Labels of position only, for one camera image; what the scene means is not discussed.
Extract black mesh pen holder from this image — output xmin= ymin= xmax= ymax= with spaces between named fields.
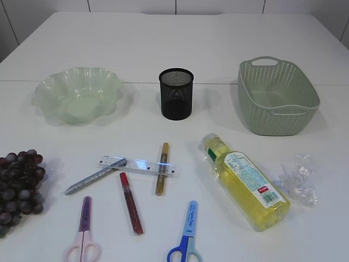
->
xmin=159 ymin=68 xmax=194 ymax=121

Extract dark purple grape bunch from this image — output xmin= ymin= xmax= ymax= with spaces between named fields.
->
xmin=1 ymin=149 xmax=46 ymax=238

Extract pink purple capped scissors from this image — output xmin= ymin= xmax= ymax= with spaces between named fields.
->
xmin=63 ymin=196 xmax=101 ymax=262

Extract silver glitter pen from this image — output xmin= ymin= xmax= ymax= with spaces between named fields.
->
xmin=64 ymin=168 xmax=116 ymax=195

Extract green plastic woven basket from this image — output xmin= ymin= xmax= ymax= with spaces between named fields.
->
xmin=238 ymin=56 xmax=320 ymax=136

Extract red glitter pen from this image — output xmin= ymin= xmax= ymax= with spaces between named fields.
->
xmin=119 ymin=172 xmax=144 ymax=235

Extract blue capped scissors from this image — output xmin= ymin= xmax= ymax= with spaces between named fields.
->
xmin=166 ymin=200 xmax=202 ymax=262

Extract green wavy glass plate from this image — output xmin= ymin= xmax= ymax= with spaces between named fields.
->
xmin=31 ymin=67 xmax=123 ymax=125

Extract clear plastic sheet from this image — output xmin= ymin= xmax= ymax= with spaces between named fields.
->
xmin=276 ymin=153 xmax=318 ymax=207

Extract clear plastic ruler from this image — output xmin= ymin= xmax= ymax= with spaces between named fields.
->
xmin=97 ymin=156 xmax=179 ymax=177

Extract gold glitter pen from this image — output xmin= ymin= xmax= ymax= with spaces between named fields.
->
xmin=155 ymin=142 xmax=170 ymax=196

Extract yellow tea plastic bottle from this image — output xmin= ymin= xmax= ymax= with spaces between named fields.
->
xmin=202 ymin=133 xmax=290 ymax=231

